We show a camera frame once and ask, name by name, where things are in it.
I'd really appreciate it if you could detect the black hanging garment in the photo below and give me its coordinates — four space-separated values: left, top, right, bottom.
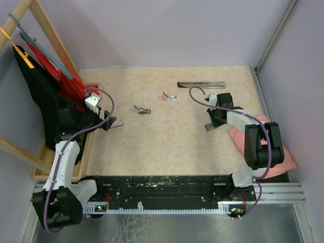
13 49 75 151

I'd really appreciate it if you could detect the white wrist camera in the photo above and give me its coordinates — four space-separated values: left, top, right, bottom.
205 93 218 106
85 93 102 114

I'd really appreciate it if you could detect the aluminium rail frame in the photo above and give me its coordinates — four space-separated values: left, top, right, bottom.
19 182 317 242

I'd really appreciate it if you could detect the yellow clothes hanger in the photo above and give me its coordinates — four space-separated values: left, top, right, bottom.
1 28 34 69

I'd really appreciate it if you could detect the wooden clothes rack frame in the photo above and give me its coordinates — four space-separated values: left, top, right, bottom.
1 1 102 181

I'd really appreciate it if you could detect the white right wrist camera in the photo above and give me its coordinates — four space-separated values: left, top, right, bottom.
205 93 218 106

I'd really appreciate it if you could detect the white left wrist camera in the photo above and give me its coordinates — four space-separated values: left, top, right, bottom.
85 93 102 114

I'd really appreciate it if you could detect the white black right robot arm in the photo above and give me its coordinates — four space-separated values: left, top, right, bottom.
205 93 285 200

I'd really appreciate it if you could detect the large black chrome stapler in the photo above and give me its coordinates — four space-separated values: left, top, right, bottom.
177 82 226 89

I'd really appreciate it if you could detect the red white staple box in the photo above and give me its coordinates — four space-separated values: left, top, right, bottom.
205 124 215 132
110 119 124 129

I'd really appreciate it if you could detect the red hanging garment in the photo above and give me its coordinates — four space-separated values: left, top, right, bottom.
25 40 91 109

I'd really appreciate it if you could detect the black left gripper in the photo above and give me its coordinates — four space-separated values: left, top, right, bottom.
75 97 116 131

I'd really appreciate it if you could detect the teal clothes hanger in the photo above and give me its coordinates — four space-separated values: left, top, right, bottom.
8 13 73 80

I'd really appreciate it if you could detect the pink folded cloth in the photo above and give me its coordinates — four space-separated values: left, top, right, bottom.
228 114 297 179

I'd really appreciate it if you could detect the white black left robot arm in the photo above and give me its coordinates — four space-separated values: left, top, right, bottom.
31 94 116 233

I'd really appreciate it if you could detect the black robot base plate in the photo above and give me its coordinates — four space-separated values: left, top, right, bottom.
80 174 256 211

